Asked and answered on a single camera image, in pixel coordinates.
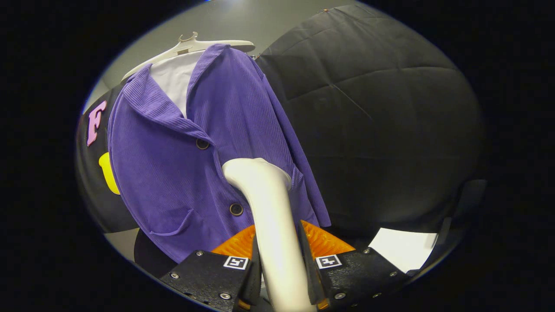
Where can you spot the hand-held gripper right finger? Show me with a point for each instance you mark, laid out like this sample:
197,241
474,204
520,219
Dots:
308,273

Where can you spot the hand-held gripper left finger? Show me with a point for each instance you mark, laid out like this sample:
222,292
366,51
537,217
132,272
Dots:
253,277

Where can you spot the white garment steamer wand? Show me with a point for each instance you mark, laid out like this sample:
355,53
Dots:
273,225

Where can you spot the white garment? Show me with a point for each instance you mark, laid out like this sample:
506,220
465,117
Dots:
175,80

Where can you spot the white clothes hanger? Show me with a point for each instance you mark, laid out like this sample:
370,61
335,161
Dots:
195,45

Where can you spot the grey cabinet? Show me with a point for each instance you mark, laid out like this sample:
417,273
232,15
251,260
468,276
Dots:
123,242

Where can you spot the black backdrop cloth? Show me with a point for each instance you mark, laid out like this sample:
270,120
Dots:
381,130

